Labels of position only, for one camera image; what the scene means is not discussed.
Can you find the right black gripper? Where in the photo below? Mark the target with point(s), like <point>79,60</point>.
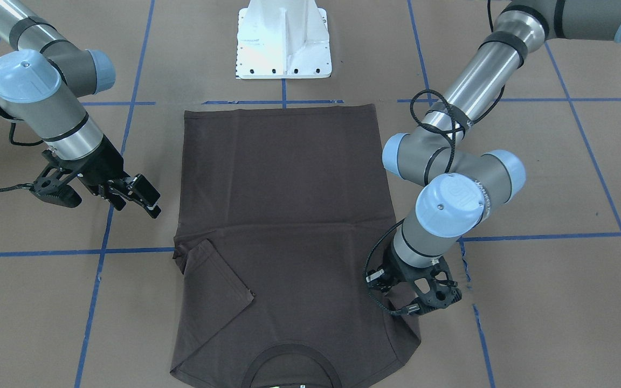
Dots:
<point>98,166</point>

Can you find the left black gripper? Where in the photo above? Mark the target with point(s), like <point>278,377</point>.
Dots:
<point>400,272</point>

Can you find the dark brown t-shirt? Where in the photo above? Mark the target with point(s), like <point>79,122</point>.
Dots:
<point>279,208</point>

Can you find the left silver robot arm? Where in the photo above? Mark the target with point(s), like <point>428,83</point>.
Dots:
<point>460,191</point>

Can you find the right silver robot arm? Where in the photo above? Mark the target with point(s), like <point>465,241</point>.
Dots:
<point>41,82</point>

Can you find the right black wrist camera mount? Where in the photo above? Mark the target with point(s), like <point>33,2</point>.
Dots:
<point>52,185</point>

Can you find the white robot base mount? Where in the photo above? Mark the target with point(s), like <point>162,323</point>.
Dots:
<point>283,40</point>

